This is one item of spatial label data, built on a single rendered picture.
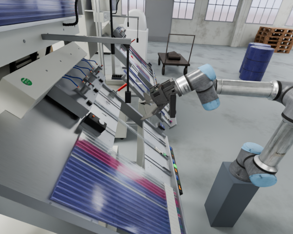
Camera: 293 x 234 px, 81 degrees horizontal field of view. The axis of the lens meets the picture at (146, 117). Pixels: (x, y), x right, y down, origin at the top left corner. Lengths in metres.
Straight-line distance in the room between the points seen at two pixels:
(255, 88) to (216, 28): 9.27
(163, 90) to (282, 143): 0.59
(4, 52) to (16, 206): 0.32
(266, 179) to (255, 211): 0.87
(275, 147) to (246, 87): 0.31
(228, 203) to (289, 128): 0.70
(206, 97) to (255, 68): 4.26
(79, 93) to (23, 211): 0.38
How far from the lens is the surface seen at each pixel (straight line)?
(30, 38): 0.59
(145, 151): 0.85
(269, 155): 1.03
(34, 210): 0.44
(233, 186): 1.28
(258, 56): 4.94
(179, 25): 9.65
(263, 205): 2.02
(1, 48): 0.49
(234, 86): 0.91
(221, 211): 1.50
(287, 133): 0.97
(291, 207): 2.16
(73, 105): 0.62
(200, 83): 0.73
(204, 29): 9.96
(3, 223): 1.06
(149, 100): 0.82
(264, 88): 0.96
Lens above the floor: 1.43
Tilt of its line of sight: 33 degrees down
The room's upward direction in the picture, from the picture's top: 4 degrees clockwise
